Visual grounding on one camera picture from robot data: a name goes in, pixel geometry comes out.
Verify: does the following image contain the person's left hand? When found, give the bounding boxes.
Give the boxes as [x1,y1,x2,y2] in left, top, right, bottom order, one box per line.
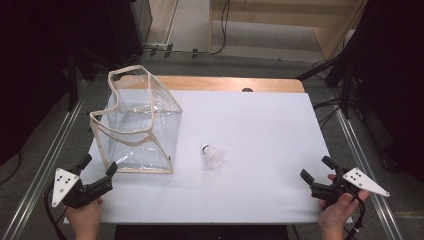
[64,198,104,233]

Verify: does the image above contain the metal floor rail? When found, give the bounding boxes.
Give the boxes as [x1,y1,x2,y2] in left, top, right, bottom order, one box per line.
[0,94,88,240]
[333,107,405,240]

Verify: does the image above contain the light wooden frame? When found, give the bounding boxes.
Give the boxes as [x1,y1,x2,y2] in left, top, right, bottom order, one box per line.
[208,0,369,60]

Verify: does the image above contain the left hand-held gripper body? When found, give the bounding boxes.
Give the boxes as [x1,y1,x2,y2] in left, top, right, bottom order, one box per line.
[51,168,114,210]

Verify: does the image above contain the person's right hand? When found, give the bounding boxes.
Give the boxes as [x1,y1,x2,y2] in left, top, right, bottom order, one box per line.
[318,189,370,231]

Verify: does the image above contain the black tripod stand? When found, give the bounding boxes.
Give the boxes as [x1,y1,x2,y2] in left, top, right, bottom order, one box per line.
[295,49,359,119]

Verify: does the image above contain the white feather shuttlecock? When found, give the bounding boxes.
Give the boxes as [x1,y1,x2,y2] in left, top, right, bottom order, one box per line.
[201,143,226,170]

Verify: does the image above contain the wooden table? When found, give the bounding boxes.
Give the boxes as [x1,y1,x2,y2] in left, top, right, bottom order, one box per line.
[114,75,306,94]

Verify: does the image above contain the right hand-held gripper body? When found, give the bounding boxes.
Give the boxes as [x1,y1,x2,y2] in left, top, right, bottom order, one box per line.
[309,166,391,205]

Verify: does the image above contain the black hanging cable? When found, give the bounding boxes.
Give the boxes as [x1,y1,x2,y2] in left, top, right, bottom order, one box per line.
[209,0,232,56]

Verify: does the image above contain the black cabinet with glass side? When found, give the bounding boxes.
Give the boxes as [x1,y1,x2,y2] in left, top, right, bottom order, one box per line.
[105,0,153,66]

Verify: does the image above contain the clear plastic bag beige trim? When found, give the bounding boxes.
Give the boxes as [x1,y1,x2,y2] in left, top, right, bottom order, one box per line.
[89,64,184,175]

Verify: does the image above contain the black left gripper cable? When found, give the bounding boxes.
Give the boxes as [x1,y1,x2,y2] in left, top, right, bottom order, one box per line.
[43,183,69,240]

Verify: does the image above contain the black floor cables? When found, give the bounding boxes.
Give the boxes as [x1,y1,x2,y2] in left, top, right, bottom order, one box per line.
[312,96,343,131]

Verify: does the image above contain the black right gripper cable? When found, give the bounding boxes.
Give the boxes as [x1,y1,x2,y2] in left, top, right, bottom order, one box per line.
[344,191,367,240]

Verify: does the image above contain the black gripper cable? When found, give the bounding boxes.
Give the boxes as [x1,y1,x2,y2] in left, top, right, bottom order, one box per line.
[43,183,69,240]
[344,191,367,240]

